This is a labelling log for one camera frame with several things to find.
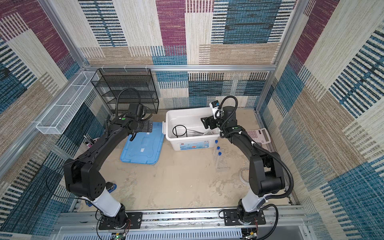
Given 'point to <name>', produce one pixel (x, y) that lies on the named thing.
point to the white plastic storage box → (185, 131)
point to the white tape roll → (243, 181)
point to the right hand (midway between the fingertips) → (208, 117)
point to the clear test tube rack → (221, 162)
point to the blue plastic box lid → (146, 147)
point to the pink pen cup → (89, 145)
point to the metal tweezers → (194, 132)
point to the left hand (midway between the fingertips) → (143, 122)
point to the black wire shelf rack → (122, 87)
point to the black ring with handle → (174, 131)
